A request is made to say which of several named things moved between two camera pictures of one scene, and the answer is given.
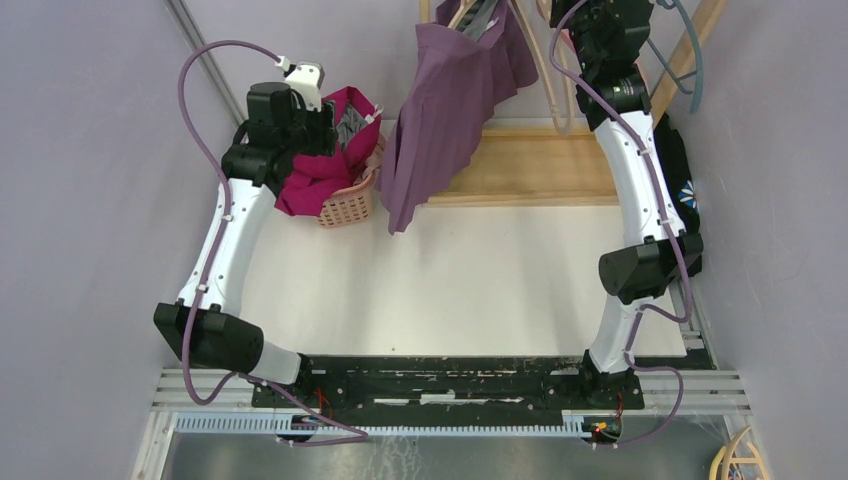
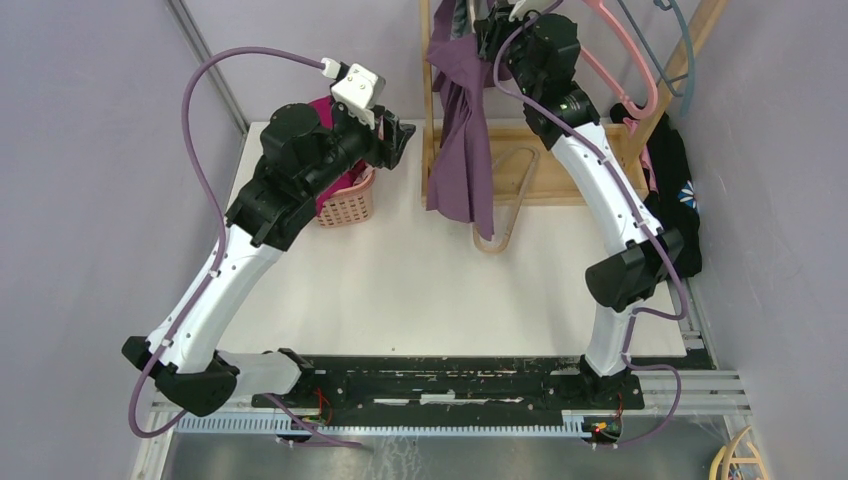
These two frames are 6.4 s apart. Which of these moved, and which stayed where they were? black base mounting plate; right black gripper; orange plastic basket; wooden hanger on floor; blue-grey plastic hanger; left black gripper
Moved: left black gripper; blue-grey plastic hanger; right black gripper
Stayed: orange plastic basket; wooden hanger on floor; black base mounting plate
